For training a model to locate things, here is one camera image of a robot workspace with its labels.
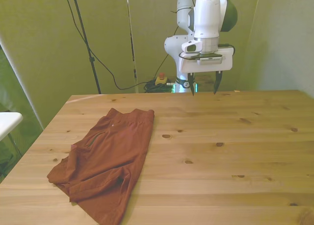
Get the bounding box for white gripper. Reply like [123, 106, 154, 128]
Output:
[178, 45, 234, 97]

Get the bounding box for rust red shorts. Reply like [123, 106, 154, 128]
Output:
[46, 108, 155, 225]

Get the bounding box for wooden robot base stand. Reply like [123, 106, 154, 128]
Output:
[193, 75, 215, 92]

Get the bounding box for yellow emergency stop button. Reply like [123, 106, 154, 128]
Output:
[155, 73, 168, 86]

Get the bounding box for black and white vertical strip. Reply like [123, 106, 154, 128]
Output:
[126, 0, 139, 94]

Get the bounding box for black tripod stand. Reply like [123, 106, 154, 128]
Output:
[69, 0, 102, 95]

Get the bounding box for white side table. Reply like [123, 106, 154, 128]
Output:
[0, 111, 24, 159]

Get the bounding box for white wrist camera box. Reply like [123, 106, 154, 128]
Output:
[181, 39, 203, 54]

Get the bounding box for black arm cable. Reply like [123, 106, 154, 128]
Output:
[156, 4, 195, 78]

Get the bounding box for coiled black cables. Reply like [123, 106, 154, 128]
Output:
[143, 79, 175, 94]

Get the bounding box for black tripod cable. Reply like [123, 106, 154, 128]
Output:
[62, 0, 153, 91]

